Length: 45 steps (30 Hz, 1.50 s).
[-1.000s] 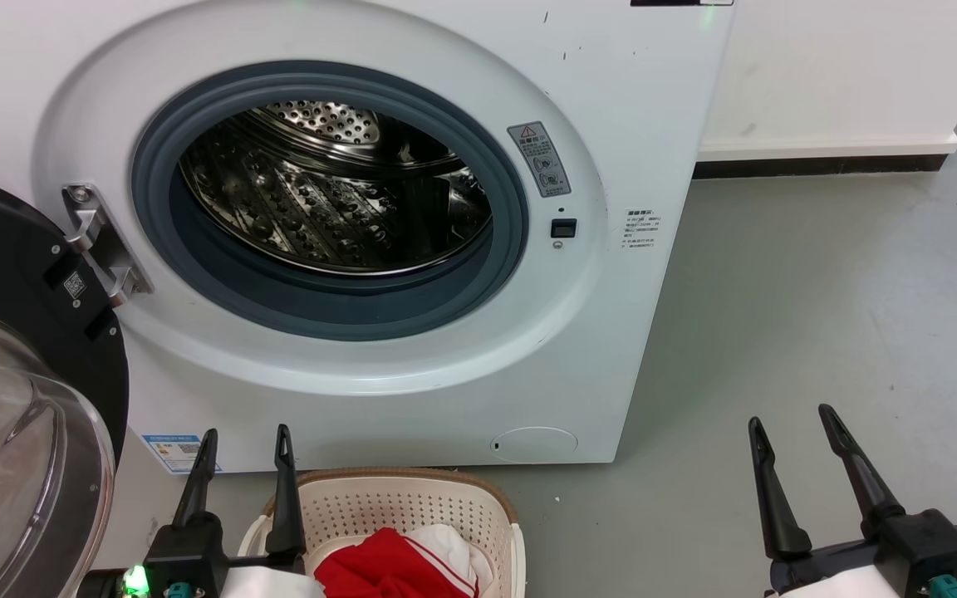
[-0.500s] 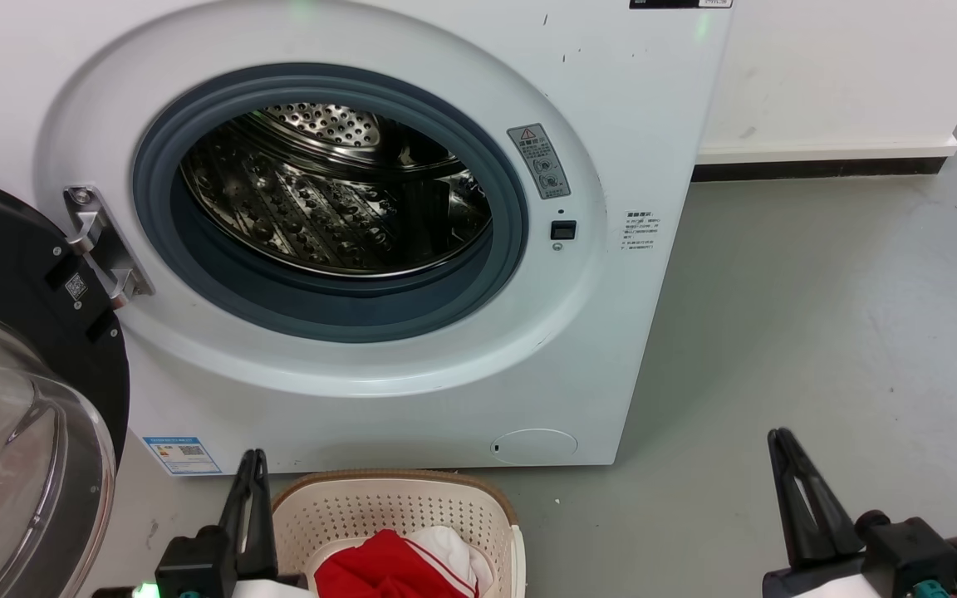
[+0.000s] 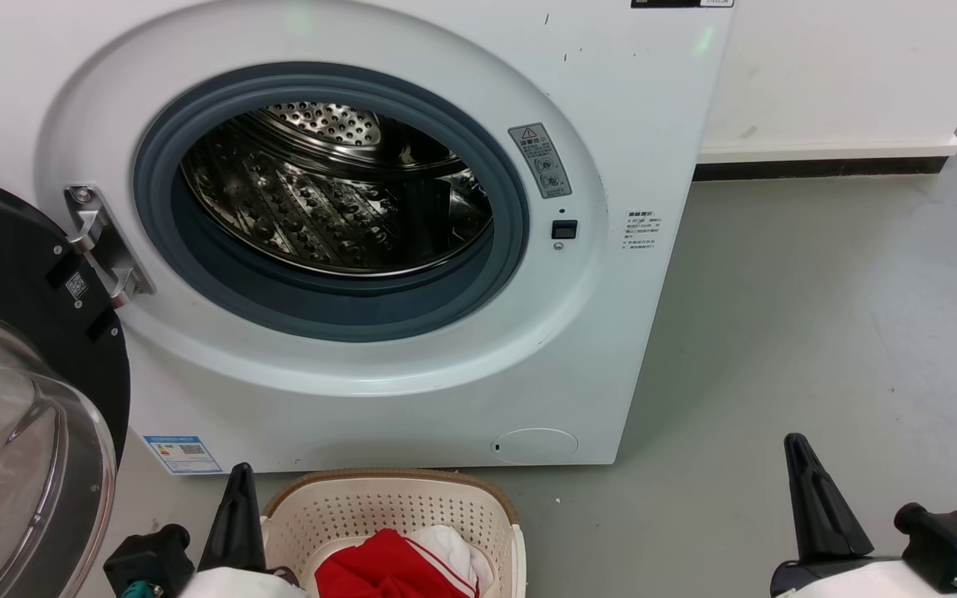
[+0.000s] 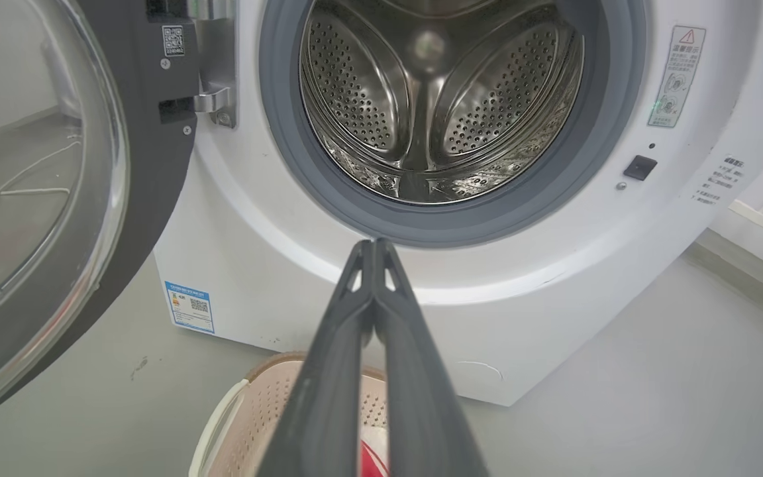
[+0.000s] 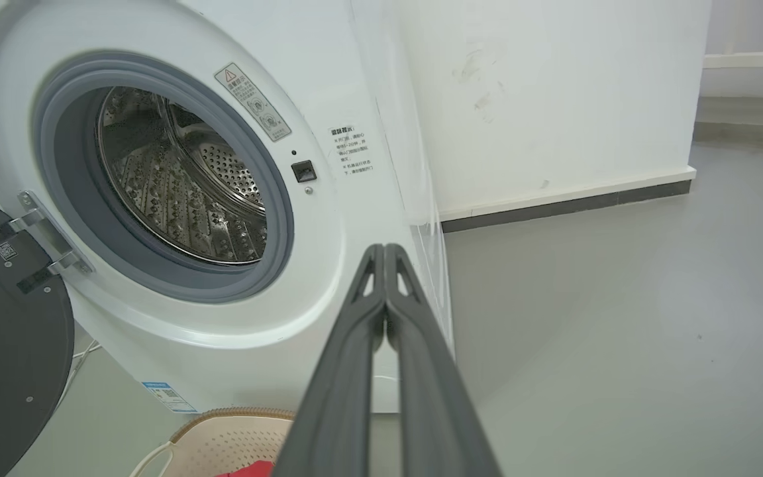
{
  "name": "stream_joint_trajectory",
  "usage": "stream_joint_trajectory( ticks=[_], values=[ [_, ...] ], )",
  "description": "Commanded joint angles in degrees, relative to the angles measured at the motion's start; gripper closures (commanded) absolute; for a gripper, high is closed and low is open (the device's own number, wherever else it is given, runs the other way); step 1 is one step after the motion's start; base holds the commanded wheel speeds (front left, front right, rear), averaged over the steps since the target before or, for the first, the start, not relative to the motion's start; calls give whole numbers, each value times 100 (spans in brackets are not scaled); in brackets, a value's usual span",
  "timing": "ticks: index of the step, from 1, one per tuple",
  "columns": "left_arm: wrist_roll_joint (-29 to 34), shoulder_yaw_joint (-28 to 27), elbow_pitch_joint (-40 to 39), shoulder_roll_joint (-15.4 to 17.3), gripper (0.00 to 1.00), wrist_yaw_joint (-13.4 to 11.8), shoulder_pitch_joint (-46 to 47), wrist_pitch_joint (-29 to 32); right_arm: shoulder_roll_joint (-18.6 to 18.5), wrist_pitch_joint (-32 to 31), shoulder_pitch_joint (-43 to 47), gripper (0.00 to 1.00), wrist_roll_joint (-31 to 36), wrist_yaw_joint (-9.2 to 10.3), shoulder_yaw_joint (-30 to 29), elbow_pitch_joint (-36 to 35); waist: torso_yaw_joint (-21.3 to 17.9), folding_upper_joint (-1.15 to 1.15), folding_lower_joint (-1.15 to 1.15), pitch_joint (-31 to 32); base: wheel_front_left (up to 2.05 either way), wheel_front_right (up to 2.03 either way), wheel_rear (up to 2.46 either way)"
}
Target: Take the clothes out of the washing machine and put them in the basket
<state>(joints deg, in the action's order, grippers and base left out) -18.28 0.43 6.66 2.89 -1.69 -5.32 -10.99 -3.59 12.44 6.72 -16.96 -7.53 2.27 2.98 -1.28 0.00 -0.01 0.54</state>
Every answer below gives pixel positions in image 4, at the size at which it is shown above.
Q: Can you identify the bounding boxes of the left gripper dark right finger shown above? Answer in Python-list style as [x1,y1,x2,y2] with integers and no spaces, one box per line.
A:
[375,238,489,477]

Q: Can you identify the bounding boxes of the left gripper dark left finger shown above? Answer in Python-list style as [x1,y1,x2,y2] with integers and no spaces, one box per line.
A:
[256,240,377,477]

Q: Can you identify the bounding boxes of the red and white garment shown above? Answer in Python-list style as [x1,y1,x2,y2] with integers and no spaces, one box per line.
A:
[360,441,390,477]

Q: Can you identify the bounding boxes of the cream perforated laundry basket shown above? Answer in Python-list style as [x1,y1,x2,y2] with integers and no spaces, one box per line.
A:
[189,351,390,477]

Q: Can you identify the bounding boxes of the washing machine door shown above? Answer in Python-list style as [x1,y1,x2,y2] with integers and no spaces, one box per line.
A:
[0,0,200,431]

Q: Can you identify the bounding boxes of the stainless steel washing machine drum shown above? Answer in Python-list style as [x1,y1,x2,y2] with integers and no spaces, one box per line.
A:
[300,0,584,205]

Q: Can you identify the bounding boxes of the blue energy label sticker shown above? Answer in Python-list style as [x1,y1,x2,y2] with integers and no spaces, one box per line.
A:
[164,282,215,334]

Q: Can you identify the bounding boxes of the white front-load washing machine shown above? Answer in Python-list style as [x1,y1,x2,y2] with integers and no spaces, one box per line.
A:
[153,0,763,406]

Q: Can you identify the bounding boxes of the grey rubber door gasket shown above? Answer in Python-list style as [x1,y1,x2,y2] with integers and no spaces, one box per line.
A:
[259,0,647,249]

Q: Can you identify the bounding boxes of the black square door latch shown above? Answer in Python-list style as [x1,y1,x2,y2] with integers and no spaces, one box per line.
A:
[623,155,658,182]

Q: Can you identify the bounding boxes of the silver metal door hinge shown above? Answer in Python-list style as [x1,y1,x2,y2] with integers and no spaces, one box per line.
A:
[193,0,238,129]

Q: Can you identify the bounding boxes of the small printed text sticker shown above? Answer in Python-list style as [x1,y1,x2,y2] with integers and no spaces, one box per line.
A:
[693,156,746,205]

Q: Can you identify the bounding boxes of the QR code sticker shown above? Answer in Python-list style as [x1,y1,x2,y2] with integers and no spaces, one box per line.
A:
[162,25,185,57]

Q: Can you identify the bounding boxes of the grey warning sticker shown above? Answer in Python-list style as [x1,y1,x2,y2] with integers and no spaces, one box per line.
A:
[648,25,707,129]

